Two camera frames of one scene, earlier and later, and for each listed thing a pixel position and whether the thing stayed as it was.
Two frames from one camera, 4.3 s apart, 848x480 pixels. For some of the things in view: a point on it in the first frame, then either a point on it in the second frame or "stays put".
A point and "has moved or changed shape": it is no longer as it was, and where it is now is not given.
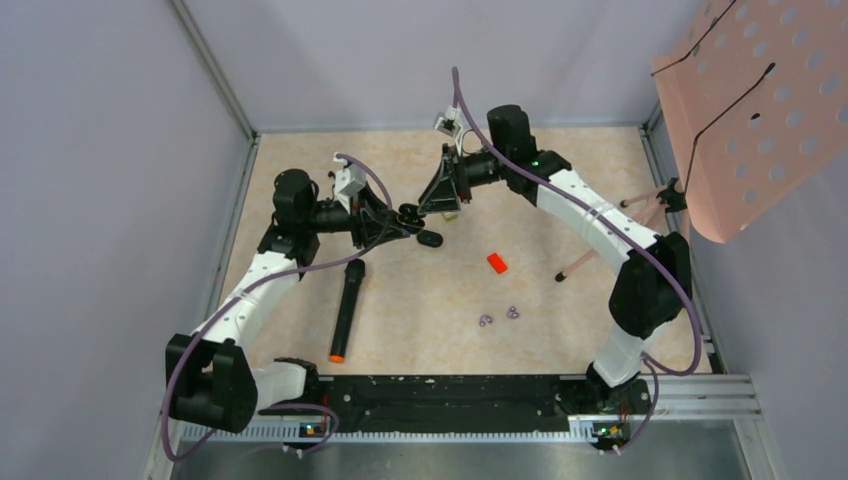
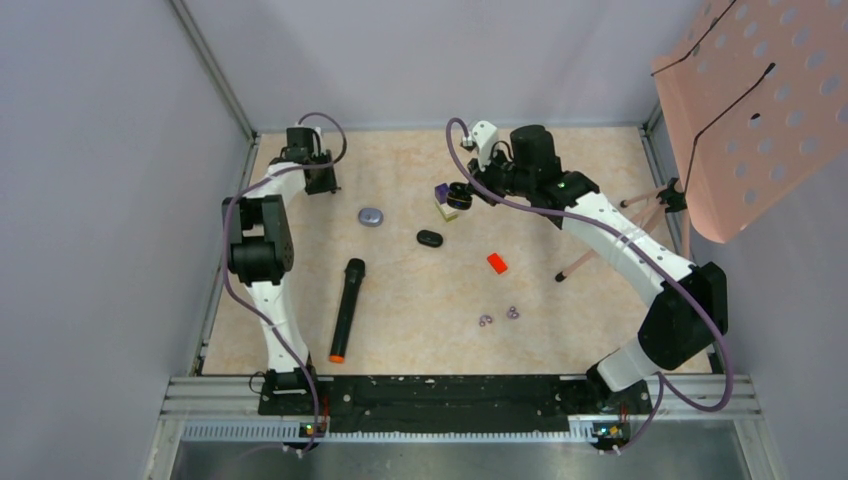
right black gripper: x=449 y=183 → x=482 y=179
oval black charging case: x=430 y=238 stays put
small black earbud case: x=410 y=216 has moved or changed shape
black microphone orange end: x=354 y=273 stays put
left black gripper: x=371 y=221 → x=326 y=184
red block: x=497 y=263 stays put
